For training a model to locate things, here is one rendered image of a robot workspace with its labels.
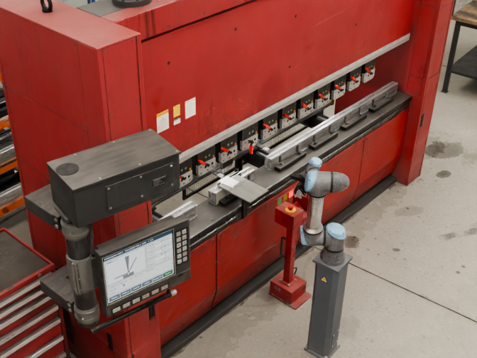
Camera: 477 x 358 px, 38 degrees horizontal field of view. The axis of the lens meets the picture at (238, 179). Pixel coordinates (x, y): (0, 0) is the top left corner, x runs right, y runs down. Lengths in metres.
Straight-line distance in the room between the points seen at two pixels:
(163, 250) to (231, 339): 1.75
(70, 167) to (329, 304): 2.08
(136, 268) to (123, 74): 0.86
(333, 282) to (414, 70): 2.33
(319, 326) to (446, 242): 1.70
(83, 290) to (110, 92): 0.88
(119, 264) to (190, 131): 1.18
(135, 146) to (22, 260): 1.27
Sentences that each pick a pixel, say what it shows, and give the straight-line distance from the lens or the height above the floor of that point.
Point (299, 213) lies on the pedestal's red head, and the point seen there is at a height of 0.77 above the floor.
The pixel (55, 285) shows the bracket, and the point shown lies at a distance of 3.43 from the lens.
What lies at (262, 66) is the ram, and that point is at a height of 1.71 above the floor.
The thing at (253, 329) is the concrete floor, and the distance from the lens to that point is 4.83.
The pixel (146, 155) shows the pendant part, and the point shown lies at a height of 1.95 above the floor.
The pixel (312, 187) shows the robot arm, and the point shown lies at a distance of 3.77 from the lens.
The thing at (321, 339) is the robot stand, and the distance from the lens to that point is 4.57.
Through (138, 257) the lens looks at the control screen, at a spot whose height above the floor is 1.50.
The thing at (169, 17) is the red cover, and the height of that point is 2.23.
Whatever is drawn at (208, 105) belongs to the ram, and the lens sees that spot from 3.98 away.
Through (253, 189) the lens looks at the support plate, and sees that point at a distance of 4.36.
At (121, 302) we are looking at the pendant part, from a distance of 3.16.
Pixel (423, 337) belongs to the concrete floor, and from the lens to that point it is 4.97.
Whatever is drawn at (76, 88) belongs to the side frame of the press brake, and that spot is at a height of 2.05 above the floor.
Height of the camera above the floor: 3.45
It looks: 33 degrees down
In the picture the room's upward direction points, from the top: 1 degrees clockwise
